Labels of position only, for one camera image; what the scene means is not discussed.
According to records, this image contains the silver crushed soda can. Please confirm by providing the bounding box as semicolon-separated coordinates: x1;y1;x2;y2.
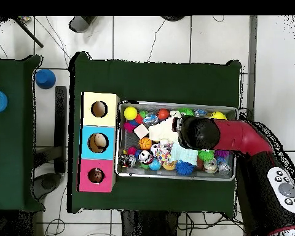
203;158;218;174

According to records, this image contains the thin black floor cable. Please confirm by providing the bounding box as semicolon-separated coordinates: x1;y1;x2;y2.
146;19;167;62

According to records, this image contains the silver wire mesh bin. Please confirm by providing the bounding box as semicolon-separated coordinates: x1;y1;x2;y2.
115;99;239;183

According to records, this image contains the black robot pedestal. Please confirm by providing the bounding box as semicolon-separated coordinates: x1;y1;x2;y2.
120;210;180;236

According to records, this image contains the black round base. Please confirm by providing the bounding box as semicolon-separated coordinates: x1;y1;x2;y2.
160;16;185;22

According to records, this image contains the small orange basketball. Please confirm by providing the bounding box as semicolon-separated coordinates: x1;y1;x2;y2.
138;136;153;151

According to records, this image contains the plain yellow ball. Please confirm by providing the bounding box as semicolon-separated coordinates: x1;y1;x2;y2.
123;106;138;121

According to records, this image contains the mint green cloth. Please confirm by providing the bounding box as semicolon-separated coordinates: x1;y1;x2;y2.
170;142;199;166

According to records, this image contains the wooden cube block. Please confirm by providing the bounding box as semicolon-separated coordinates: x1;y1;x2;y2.
133;123;150;140

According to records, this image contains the person's foot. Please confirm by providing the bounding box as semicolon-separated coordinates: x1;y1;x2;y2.
69;16;94;34

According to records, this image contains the black upright panel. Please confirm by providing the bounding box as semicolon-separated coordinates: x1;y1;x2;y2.
53;85;68;174

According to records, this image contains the red orange ball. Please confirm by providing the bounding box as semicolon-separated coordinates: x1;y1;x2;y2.
157;108;170;120

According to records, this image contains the colourful paper wad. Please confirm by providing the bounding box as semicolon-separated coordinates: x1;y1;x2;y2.
155;140;174;162

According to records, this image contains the blue plastic cup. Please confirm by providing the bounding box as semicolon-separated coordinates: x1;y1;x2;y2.
34;68;57;90

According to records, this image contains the black tripod leg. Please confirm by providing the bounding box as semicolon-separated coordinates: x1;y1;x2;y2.
13;17;44;48

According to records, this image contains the blue spiky ball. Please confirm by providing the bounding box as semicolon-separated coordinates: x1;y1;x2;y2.
174;160;196;176

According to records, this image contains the wooden box with three holes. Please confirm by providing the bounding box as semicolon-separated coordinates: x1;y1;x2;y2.
77;92;120;193

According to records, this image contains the dark stand base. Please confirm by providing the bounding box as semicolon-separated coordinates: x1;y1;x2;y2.
31;171;64;200

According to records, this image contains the brown plush dog toy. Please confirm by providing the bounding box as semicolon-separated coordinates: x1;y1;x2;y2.
89;168;104;183

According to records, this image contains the cream waffle cloth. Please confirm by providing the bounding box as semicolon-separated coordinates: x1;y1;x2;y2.
148;117;180;143

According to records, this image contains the black red crushed soda can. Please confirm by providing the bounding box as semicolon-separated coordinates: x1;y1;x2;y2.
118;153;137;168

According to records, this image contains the dark green side table cloth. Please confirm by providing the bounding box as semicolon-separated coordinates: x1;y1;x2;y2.
0;55;45;212

